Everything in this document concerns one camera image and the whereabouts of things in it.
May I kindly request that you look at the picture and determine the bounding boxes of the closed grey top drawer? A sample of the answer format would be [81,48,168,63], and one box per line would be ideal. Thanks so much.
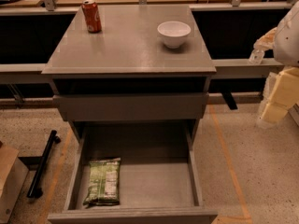
[53,93,208,121]

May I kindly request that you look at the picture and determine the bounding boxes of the black metal bar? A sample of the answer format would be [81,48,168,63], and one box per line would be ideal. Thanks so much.
[27,130,61,199]

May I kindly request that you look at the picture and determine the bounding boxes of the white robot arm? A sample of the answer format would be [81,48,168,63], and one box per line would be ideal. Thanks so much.
[249,2,299,128]

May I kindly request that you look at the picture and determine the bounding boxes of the clear sanitizer pump bottle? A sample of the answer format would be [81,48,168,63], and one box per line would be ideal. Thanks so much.
[249,49,264,64]

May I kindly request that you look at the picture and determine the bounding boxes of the green jalapeno chip bag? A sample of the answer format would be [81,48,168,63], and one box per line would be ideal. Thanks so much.
[83,158,121,206]

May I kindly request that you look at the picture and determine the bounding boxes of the cardboard box on left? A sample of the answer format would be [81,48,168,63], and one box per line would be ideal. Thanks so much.
[0,145,28,224]

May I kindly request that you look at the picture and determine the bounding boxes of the red soda can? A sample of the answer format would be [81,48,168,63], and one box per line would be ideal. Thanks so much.
[81,0,102,33]

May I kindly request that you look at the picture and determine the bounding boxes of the grey drawer cabinet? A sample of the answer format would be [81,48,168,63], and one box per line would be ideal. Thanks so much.
[43,5,216,136]

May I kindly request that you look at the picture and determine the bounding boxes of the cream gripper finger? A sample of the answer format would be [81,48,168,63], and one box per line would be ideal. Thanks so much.
[269,67,299,109]
[257,101,288,125]

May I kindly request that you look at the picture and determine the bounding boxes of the grey metal railing frame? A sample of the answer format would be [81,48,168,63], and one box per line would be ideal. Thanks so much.
[0,2,291,107]

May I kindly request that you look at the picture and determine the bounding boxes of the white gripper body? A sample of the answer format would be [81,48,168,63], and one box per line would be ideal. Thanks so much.
[253,28,277,51]

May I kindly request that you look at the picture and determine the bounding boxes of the open grey middle drawer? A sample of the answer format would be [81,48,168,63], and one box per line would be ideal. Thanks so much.
[48,121,218,224]

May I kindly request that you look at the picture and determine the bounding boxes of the white ceramic bowl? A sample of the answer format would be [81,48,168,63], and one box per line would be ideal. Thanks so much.
[157,21,191,49]

